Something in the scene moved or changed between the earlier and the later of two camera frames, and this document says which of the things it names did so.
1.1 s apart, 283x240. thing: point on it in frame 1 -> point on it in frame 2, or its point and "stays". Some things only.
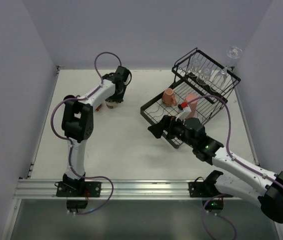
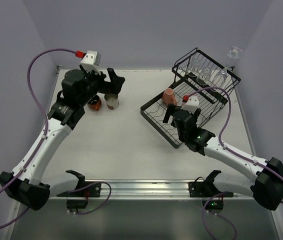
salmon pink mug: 168,98 stays
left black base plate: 78,189 stays
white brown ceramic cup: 111,104 stays
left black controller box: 77,204 stays
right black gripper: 167,127 -> 181,114
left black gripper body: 116,99 -> 107,81
